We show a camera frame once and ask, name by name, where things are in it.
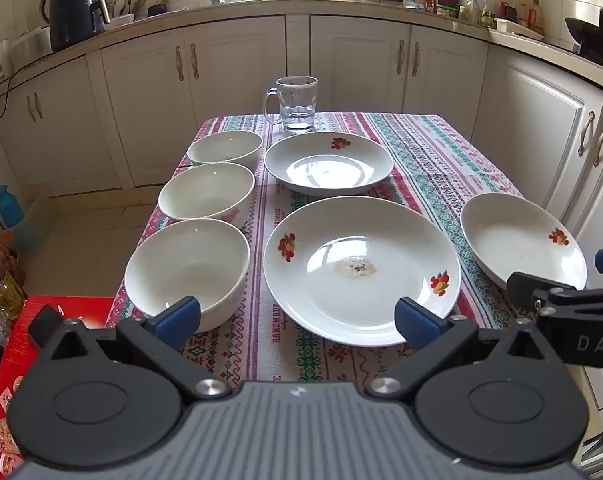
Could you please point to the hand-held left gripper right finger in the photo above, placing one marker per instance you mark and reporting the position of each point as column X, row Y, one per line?
column 416, row 322

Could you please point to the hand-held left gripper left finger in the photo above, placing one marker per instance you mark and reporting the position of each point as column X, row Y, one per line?
column 179, row 317

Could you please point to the white plate fruit print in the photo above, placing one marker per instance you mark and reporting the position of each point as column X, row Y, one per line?
column 511, row 240
column 326, row 170
column 331, row 240

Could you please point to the white bowl pink print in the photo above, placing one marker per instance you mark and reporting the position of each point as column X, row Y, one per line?
column 206, row 195
column 226, row 145
column 191, row 260

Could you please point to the patterned red green tablecloth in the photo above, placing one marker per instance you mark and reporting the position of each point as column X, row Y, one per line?
column 421, row 160

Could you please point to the yellow oil bottle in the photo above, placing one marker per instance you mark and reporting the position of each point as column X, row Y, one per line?
column 4, row 290

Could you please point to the red cardboard box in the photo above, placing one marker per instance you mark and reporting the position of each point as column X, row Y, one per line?
column 1, row 360

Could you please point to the blue thermos bottle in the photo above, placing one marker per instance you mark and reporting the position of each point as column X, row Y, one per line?
column 9, row 210

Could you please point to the black wok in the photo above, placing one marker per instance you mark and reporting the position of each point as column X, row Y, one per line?
column 594, row 40

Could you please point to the clear glass mug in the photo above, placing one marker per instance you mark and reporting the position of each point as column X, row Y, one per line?
column 296, row 105

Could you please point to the white tray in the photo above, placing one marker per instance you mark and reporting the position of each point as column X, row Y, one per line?
column 519, row 29

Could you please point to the orange condiment bottle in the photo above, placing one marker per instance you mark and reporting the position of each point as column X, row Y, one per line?
column 535, row 17

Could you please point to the red condiment bottle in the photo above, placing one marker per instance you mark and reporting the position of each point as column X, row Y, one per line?
column 506, row 10

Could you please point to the green oil bottle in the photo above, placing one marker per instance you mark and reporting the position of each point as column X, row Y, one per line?
column 488, row 10

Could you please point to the clear condiment bottle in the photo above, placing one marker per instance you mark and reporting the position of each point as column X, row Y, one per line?
column 472, row 10

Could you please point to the white electric kettle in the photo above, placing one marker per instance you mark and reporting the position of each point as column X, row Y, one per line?
column 0, row 62

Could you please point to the black electric kettle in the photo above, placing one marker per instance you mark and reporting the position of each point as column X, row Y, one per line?
column 74, row 15

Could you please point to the kitchen countertop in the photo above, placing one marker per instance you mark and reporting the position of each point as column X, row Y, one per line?
column 361, row 6

